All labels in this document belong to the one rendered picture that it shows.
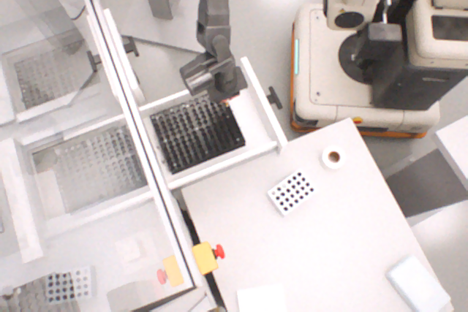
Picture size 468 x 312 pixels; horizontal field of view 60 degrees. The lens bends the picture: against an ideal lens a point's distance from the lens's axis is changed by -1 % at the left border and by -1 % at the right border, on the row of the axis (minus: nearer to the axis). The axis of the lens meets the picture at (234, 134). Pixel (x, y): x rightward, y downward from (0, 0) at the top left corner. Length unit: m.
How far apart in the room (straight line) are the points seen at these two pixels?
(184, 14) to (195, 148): 1.35
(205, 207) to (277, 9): 1.48
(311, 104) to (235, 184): 0.75
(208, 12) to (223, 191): 0.57
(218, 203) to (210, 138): 0.20
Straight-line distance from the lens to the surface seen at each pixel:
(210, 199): 1.23
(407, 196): 1.89
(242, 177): 1.24
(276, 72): 2.23
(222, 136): 1.13
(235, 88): 1.03
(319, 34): 2.04
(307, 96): 1.88
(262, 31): 2.35
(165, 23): 2.35
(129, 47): 1.27
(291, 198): 1.20
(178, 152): 1.13
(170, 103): 1.21
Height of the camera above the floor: 1.97
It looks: 72 degrees down
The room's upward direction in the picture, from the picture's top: straight up
